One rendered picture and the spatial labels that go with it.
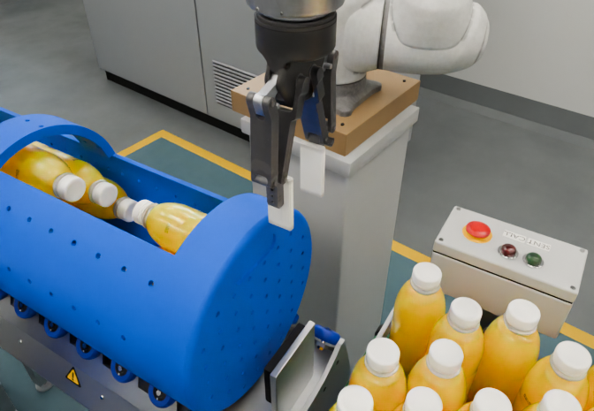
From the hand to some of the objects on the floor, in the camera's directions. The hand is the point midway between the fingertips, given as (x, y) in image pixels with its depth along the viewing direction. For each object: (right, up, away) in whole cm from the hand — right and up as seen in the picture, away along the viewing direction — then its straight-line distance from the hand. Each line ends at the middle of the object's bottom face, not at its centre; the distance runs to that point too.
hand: (297, 187), depth 59 cm
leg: (-87, -68, +122) cm, 164 cm away
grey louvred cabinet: (-38, +48, +274) cm, 280 cm away
